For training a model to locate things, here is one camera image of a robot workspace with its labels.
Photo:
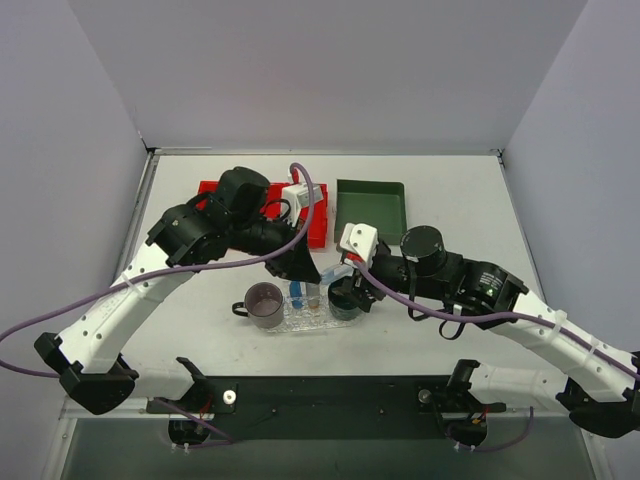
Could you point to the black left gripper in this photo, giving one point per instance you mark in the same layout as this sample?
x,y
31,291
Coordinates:
x,y
292,251

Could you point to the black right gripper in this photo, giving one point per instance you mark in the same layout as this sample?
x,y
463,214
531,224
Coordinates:
x,y
364,282

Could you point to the clear textured holder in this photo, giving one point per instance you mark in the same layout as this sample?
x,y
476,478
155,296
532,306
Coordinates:
x,y
305,313

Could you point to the mauve mug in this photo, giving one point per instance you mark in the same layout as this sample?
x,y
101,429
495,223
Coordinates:
x,y
263,305

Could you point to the dark green mug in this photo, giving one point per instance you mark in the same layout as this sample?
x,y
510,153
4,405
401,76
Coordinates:
x,y
340,307

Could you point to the blue toothpaste tube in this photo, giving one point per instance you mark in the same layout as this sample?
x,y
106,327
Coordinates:
x,y
296,296

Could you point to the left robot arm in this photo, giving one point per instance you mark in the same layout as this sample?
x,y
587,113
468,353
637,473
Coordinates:
x,y
87,356

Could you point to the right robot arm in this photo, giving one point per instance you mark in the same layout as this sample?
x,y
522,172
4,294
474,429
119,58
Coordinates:
x,y
594,384

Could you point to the clear textured oval tray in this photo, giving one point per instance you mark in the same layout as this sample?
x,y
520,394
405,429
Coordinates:
x,y
292,326

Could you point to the red compartment bin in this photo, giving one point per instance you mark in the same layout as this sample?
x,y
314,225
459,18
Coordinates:
x,y
317,234

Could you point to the green plastic bin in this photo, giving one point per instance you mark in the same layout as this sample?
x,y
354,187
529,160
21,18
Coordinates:
x,y
380,204

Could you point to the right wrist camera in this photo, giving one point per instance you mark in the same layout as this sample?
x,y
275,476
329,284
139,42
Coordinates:
x,y
358,244

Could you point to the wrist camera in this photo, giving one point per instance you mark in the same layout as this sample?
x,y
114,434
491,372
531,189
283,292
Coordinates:
x,y
358,244
298,197

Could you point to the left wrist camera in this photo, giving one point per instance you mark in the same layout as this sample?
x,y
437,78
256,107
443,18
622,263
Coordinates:
x,y
298,197

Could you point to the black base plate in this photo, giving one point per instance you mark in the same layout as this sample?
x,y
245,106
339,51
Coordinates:
x,y
409,407

